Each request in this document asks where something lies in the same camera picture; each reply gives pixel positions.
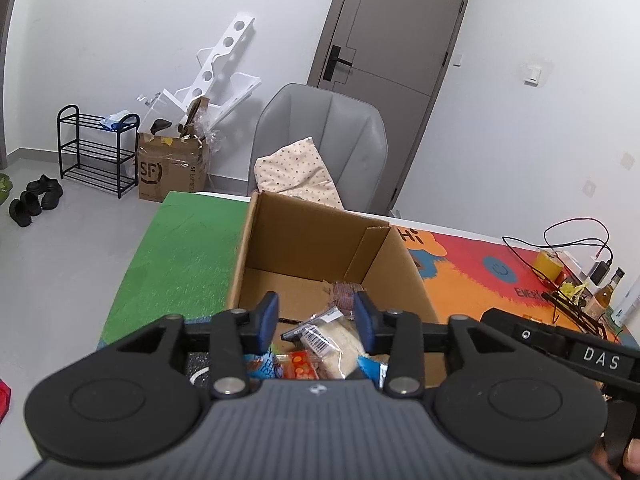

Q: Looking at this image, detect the colourful cat printed table mat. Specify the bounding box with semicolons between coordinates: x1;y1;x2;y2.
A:
100;191;626;386

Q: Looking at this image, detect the clear plastic wrap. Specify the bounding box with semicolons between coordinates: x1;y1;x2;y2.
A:
192;105;226;156

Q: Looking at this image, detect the grey office chair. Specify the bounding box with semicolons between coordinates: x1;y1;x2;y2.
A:
247;83;388;213

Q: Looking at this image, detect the black cable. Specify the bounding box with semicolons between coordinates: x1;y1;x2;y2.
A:
502;218;613;291

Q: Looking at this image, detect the small blue green snack packet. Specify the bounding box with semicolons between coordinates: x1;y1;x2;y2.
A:
242;352;281;381

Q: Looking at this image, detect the clear packet of white crackers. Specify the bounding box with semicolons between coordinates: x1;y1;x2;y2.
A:
282;310;373;381

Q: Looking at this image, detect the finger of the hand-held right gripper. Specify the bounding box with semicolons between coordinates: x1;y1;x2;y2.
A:
480;307;573;361

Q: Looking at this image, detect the yellow tape roll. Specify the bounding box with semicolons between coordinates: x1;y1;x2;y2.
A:
532;250;563;277

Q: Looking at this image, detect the dotted cream cushion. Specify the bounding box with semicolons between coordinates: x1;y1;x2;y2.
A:
254;136;345;209

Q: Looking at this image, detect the brown shipping box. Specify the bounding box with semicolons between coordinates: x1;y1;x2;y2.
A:
136;97;211;203

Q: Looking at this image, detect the brown cardboard box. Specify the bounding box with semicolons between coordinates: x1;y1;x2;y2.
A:
225;191;441;391

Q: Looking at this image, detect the orange red snack packet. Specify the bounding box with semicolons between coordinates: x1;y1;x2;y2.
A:
277;350;321;381

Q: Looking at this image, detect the black metal shoe rack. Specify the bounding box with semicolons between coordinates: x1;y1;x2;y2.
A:
56;105;141;199

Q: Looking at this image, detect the blue and white packet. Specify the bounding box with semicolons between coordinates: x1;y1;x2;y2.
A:
100;110;132;131

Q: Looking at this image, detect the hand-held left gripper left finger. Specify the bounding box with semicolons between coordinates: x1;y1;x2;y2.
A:
107;292;279;398

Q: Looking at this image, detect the white power strip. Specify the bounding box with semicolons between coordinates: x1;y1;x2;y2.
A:
552;249;588;281

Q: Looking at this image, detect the white rack with round holes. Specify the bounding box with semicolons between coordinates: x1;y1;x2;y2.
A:
140;12;262;126

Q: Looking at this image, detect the black wire stand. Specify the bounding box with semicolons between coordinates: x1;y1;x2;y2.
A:
540;287;626;346

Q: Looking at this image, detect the grey door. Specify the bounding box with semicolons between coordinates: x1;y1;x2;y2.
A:
306;0;475;213

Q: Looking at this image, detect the black door handle lock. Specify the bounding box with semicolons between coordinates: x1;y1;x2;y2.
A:
322;45;353;82

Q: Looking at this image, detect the brown glass bottle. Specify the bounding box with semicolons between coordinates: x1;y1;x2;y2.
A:
582;267;626;321

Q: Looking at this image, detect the person's right hand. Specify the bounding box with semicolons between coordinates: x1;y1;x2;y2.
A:
592;437;640;480

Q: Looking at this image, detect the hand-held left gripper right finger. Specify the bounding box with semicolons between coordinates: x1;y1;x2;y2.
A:
354;291;521;400

